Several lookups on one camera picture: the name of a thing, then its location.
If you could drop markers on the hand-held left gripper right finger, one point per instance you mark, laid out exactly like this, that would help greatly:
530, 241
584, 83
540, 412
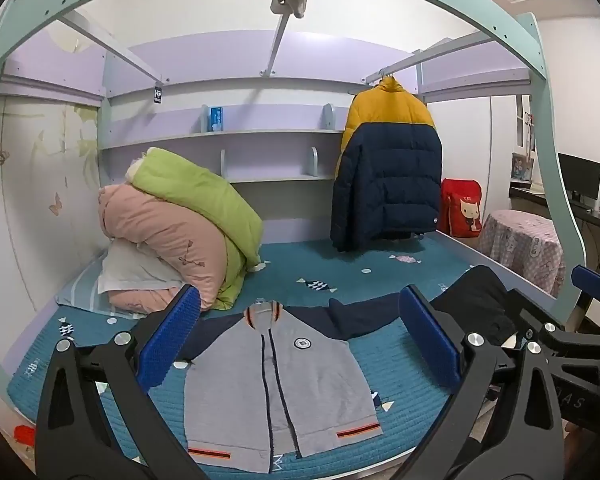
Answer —
430, 340

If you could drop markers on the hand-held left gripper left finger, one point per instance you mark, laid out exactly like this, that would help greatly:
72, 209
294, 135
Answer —
172, 335

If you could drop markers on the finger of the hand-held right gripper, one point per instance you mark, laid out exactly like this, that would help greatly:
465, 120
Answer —
597, 284
550, 335

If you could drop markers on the grey navy zip jacket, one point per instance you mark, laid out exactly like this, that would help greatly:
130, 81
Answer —
280, 360

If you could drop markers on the white pillow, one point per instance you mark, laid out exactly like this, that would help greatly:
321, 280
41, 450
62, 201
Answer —
130, 270

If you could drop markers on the pink patterned tablecloth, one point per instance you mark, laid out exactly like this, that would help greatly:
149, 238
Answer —
520, 245

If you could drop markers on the pink quilt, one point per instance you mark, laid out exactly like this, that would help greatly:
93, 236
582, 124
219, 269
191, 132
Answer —
165, 230

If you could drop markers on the striped pale blue pillow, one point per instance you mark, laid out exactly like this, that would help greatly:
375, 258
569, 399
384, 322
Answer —
75, 292

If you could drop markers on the black computer monitor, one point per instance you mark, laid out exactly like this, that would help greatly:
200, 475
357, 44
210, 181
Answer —
577, 175

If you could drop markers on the teal quilted bed mat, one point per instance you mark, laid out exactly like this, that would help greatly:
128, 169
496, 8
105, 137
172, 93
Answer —
330, 265

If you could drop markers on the red cartoon bag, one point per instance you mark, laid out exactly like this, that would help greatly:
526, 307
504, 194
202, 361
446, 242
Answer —
462, 210

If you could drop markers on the green quilt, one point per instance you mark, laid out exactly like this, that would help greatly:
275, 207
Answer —
195, 195

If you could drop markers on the yellow navy puffer jacket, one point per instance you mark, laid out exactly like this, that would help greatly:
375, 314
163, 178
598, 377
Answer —
385, 175

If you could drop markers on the red object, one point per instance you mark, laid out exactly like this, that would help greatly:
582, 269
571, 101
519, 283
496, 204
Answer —
25, 435

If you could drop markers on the small blue box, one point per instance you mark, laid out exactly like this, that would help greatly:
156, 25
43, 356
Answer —
216, 119

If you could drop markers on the photo frame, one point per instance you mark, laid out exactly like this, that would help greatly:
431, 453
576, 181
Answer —
522, 166

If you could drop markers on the pale teal bunk bed frame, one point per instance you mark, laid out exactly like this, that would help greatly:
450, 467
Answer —
527, 85

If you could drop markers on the lilac wall shelf unit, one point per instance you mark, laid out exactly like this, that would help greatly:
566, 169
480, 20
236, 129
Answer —
280, 115

